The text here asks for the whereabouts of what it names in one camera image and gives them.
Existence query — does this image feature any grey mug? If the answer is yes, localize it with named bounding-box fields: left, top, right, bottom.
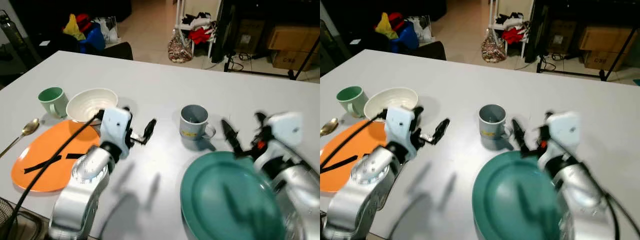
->
left=179, top=104, right=217, bottom=142
left=478, top=103, right=515, bottom=140

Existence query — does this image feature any white ribbed bowl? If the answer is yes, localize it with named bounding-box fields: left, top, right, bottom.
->
left=65, top=87, right=120, bottom=124
left=363, top=86, right=420, bottom=123

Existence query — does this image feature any dark chair back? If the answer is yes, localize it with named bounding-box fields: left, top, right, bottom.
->
left=414, top=40, right=448, bottom=62
left=102, top=41, right=135, bottom=62

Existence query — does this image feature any teal plate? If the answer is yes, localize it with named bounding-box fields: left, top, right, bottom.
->
left=471, top=150, right=564, bottom=240
left=179, top=151, right=289, bottom=240

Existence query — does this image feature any small printed cardboard box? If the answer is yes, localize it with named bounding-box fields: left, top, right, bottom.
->
left=271, top=49, right=315, bottom=72
left=583, top=49, right=627, bottom=72

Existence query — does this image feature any light green mug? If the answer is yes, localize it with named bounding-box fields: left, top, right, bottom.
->
left=336, top=85, right=369, bottom=119
left=38, top=86, right=70, bottom=119

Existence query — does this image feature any gold metal spoon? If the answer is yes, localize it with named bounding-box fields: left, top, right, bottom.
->
left=0, top=118, right=41, bottom=159
left=320, top=118, right=340, bottom=137

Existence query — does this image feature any blue bag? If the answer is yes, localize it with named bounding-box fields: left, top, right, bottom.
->
left=392, top=22, right=420, bottom=54
left=78, top=22, right=107, bottom=54

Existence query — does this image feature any patterned brown bag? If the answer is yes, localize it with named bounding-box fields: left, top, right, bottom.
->
left=480, top=29, right=507, bottom=64
left=167, top=29, right=194, bottom=65

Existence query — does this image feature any orange plate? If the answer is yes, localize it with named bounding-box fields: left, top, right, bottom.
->
left=320, top=119, right=389, bottom=194
left=10, top=119, right=103, bottom=193

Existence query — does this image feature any white printed bag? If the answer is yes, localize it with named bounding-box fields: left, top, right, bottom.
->
left=406, top=15, right=432, bottom=44
left=92, top=16, right=120, bottom=45

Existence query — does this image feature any dark cardboard box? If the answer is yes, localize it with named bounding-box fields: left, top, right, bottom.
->
left=234, top=18, right=267, bottom=55
left=547, top=18, right=579, bottom=55

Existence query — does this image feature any large brown cardboard box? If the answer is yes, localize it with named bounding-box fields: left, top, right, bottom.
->
left=578, top=25, right=639, bottom=54
left=266, top=25, right=321, bottom=54

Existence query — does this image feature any red garment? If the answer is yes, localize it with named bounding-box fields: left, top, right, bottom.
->
left=188, top=27, right=214, bottom=46
left=502, top=27, right=527, bottom=46

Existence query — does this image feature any yellow cloth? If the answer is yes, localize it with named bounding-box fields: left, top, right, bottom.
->
left=62, top=13, right=87, bottom=41
left=375, top=12, right=399, bottom=40

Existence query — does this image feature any black screen on stand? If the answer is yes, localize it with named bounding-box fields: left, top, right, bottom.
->
left=525, top=0, right=640, bottom=82
left=209, top=0, right=321, bottom=81

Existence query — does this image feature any black and white garment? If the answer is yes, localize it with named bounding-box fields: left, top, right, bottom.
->
left=494, top=12, right=527, bottom=31
left=180, top=12, right=214, bottom=31

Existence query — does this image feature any white clothes rack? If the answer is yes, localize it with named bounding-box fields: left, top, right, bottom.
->
left=174, top=0, right=222, bottom=57
left=487, top=0, right=534, bottom=59

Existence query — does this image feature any dark water bottle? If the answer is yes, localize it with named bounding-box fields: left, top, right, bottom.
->
left=0, top=10, right=27, bottom=57

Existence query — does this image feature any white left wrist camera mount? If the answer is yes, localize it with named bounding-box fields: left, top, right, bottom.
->
left=99, top=106, right=134, bottom=149
left=384, top=105, right=419, bottom=149

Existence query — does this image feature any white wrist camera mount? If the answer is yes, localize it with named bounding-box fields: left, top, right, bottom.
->
left=549, top=111, right=584, bottom=152
left=384, top=105, right=419, bottom=149
left=267, top=111, right=305, bottom=149
left=99, top=106, right=134, bottom=149

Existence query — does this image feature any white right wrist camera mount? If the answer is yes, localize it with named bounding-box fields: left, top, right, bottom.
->
left=549, top=111, right=584, bottom=152
left=267, top=111, right=305, bottom=149

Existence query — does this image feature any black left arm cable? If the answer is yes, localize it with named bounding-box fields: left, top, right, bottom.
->
left=320, top=111, right=390, bottom=170
left=0, top=111, right=105, bottom=240

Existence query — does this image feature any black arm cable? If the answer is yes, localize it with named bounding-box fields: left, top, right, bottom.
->
left=570, top=152, right=622, bottom=240
left=320, top=111, right=390, bottom=170
left=0, top=111, right=105, bottom=240

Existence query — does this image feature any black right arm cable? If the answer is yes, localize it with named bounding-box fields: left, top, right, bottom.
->
left=570, top=152, right=622, bottom=240

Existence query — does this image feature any black wire fan grille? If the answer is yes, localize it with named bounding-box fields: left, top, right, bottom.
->
left=0, top=197, right=19, bottom=240

